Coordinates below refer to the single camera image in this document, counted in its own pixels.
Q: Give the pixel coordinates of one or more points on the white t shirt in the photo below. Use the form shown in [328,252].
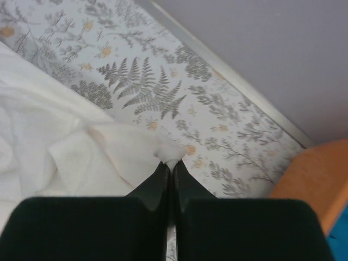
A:
[54,142]

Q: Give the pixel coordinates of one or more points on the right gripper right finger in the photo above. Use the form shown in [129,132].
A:
[211,228]

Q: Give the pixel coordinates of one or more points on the blue t shirt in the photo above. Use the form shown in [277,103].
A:
[337,239]

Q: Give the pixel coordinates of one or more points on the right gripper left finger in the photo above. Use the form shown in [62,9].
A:
[132,227]

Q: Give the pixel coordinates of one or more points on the floral table mat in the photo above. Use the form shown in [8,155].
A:
[114,54]

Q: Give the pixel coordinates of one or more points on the orange plastic basket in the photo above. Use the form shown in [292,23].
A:
[318,176]

